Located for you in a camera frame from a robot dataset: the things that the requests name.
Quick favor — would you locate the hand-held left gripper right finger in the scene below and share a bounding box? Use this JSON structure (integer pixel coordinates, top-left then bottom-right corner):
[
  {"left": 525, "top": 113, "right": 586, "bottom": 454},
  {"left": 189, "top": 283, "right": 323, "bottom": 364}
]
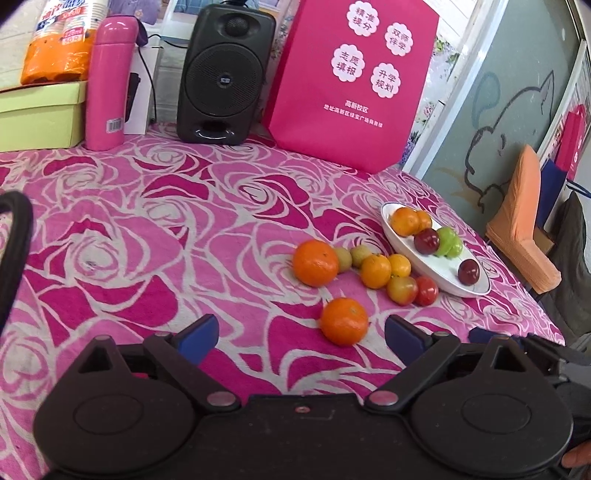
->
[{"left": 364, "top": 315, "right": 536, "bottom": 413}]

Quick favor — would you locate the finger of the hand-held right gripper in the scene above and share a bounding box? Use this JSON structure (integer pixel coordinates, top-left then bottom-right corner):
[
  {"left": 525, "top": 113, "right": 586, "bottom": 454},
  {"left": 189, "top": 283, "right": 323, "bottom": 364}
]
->
[{"left": 469, "top": 327, "right": 571, "bottom": 370}]

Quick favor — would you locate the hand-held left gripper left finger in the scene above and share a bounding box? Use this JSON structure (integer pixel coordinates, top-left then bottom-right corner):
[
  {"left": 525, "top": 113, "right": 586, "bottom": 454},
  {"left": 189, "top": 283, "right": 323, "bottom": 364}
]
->
[{"left": 69, "top": 315, "right": 242, "bottom": 413}]

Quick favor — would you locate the red-yellow plum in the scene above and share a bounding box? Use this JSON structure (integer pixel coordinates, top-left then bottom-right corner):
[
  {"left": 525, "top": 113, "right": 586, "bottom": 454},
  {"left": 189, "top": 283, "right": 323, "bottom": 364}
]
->
[{"left": 386, "top": 275, "right": 420, "bottom": 306}]

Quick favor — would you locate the red cherry tomato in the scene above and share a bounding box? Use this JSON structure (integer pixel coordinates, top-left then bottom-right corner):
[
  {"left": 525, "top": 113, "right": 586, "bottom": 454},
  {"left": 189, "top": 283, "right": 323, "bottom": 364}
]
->
[{"left": 414, "top": 275, "right": 439, "bottom": 306}]

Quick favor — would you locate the white plate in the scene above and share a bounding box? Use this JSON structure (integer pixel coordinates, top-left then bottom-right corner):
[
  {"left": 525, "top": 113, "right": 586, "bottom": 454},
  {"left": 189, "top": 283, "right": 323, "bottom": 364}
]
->
[{"left": 381, "top": 202, "right": 491, "bottom": 297}]

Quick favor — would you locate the small yellow-orange mandarin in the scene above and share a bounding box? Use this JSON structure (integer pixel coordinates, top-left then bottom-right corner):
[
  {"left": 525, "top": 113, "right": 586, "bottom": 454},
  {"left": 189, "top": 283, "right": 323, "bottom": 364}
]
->
[{"left": 387, "top": 254, "right": 413, "bottom": 278}]

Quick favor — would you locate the dark red plum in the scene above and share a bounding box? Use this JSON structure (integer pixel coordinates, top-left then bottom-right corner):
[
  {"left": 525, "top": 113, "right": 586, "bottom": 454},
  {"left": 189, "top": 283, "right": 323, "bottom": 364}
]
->
[
  {"left": 458, "top": 258, "right": 481, "bottom": 285},
  {"left": 413, "top": 228, "right": 441, "bottom": 256}
]

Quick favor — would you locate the person's right hand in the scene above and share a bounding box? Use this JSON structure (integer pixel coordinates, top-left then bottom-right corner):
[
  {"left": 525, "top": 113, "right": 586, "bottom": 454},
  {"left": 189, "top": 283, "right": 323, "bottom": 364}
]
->
[{"left": 562, "top": 436, "right": 591, "bottom": 468}]

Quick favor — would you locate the dark cloth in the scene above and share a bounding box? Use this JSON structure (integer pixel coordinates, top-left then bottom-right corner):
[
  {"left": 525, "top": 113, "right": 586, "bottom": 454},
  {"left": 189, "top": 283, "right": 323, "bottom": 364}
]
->
[{"left": 538, "top": 191, "right": 591, "bottom": 342}]

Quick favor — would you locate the pink rose tablecloth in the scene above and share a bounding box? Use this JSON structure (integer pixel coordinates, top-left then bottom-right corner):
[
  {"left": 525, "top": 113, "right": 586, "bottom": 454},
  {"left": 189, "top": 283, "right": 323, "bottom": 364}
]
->
[{"left": 0, "top": 122, "right": 566, "bottom": 480}]

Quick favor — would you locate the orange covered chair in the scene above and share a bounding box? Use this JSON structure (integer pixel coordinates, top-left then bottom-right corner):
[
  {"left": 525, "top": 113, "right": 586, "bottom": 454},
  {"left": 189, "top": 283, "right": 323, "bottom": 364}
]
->
[{"left": 485, "top": 144, "right": 561, "bottom": 294}]

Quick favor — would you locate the blue bag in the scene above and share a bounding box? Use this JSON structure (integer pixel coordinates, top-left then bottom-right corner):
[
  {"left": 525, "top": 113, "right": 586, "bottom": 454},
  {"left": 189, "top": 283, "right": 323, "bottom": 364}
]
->
[{"left": 540, "top": 159, "right": 573, "bottom": 232}]

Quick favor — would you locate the hanging pink bag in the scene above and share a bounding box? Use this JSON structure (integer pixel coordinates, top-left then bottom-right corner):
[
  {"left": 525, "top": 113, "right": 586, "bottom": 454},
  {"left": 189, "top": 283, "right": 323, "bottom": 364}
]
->
[{"left": 554, "top": 104, "right": 587, "bottom": 181}]

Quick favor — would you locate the pink tote bag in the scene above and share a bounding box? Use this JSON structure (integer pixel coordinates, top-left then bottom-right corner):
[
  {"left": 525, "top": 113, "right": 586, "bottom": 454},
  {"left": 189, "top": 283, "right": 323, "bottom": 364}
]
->
[{"left": 263, "top": 0, "right": 440, "bottom": 175}]

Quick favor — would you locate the black speaker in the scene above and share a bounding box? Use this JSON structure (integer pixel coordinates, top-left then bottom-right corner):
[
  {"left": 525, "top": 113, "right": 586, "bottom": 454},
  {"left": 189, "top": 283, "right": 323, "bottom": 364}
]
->
[{"left": 176, "top": 4, "right": 277, "bottom": 146}]

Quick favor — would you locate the pink thermos bottle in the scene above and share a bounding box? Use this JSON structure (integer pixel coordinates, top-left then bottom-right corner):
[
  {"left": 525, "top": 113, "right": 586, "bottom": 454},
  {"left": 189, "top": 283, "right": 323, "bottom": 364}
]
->
[{"left": 84, "top": 15, "right": 140, "bottom": 151}]

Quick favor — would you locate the green cardboard box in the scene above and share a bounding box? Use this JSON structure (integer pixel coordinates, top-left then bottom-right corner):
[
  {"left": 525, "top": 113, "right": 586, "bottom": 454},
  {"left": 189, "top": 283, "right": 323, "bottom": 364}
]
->
[{"left": 0, "top": 80, "right": 88, "bottom": 153}]

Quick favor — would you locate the white box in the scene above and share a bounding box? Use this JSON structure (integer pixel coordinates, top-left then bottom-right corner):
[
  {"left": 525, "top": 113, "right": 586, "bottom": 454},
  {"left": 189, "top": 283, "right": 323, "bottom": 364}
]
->
[{"left": 124, "top": 34, "right": 162, "bottom": 136}]

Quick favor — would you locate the orange paper cup pack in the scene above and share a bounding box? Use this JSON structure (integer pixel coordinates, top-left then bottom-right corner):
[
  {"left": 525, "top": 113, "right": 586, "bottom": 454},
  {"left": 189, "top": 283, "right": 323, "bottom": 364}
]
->
[{"left": 21, "top": 0, "right": 109, "bottom": 86}]

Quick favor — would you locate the purple bedding poster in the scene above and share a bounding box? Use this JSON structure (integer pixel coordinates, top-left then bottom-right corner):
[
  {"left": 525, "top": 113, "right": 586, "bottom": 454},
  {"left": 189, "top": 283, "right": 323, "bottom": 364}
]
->
[{"left": 111, "top": 0, "right": 169, "bottom": 24}]

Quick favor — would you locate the black strap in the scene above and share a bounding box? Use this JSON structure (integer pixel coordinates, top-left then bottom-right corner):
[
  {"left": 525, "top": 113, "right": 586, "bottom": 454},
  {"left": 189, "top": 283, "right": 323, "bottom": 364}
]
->
[{"left": 0, "top": 191, "right": 34, "bottom": 324}]

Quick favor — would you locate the black cable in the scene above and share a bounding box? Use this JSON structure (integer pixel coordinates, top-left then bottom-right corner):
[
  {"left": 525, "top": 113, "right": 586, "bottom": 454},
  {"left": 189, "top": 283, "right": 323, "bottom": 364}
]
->
[{"left": 139, "top": 37, "right": 195, "bottom": 124}]

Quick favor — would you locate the floral wall sticker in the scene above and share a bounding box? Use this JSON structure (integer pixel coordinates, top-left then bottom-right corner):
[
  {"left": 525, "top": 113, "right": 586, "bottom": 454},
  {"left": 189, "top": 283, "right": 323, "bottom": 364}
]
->
[{"left": 399, "top": 9, "right": 469, "bottom": 167}]

